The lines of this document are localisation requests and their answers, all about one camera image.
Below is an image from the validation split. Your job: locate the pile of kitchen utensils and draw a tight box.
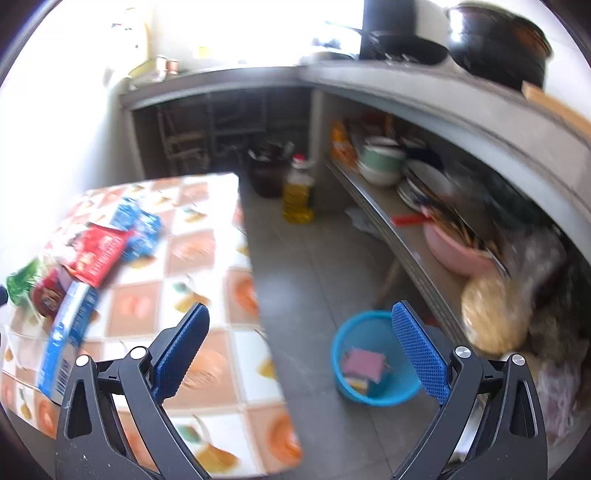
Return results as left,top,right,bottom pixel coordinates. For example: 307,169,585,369
429,203,509,278

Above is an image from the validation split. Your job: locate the red tin can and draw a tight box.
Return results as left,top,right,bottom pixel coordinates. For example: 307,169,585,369
30,268,70,318

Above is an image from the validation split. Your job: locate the printed tablecloth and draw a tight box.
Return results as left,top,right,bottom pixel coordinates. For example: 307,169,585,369
0,173,303,478

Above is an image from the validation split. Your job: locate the green drink bottle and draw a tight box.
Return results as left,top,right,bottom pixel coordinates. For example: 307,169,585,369
6,257,44,306

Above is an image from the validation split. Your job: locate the brown rimmed black pot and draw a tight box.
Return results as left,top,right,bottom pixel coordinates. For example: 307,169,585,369
462,14,553,90

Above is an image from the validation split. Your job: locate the dark utensil bin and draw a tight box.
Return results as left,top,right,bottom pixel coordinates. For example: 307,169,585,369
247,143,296,199

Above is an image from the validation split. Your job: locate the yellow grain plastic bag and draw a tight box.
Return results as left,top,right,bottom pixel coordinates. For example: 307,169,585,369
461,274,532,355

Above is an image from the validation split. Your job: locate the cream enamel basin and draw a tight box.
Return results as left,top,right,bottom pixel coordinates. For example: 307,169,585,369
127,58,160,79

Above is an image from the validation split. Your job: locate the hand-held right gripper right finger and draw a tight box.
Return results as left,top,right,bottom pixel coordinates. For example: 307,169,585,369
390,301,549,480

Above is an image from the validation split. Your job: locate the pink white plastic bag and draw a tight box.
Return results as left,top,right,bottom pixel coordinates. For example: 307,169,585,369
536,360,587,439

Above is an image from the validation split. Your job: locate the blue plastic wastebasket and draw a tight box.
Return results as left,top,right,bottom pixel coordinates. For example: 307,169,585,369
330,310,423,408

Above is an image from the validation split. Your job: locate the blue toothpaste box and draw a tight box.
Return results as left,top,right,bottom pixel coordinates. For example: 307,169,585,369
37,281,101,402

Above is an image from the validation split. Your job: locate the metal basin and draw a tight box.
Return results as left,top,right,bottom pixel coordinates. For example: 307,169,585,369
300,51,356,65

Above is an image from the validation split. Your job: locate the wooden cutting board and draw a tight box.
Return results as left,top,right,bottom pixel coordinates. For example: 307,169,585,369
522,82,591,134

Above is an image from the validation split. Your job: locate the yellow snack bag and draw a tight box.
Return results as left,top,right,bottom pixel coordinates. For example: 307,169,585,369
330,120,358,162

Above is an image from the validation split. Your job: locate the black cooking pot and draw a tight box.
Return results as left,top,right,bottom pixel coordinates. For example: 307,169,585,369
445,2,513,70

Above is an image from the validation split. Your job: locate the stack of white plates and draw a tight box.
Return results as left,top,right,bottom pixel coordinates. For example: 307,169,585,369
398,159,455,206

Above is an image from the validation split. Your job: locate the black wok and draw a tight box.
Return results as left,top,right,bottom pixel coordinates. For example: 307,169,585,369
369,30,450,65

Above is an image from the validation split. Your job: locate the pink sponge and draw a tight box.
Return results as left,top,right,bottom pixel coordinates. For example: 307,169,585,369
341,347,386,384

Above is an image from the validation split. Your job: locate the tall black cylinder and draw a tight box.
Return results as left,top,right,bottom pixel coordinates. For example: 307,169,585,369
359,0,416,60

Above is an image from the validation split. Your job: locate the pink plastic basin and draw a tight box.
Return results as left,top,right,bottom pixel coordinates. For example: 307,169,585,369
422,217,497,277

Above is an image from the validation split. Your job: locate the red snack packet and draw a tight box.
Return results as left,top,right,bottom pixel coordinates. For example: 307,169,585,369
65,223,134,288

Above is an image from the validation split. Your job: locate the blue snack wrapper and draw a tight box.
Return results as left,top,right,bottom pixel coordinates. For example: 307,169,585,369
110,198,162,261

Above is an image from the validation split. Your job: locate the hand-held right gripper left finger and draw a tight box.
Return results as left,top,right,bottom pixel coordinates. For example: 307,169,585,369
55,302,213,480

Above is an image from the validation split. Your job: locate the stack of bowls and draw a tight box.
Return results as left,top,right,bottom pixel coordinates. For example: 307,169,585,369
358,137,407,188

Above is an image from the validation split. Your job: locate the dark plastic bag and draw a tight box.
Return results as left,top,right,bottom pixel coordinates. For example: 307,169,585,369
529,277,591,361

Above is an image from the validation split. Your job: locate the cooking oil bottle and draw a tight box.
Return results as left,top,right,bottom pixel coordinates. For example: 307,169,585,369
283,154,315,225

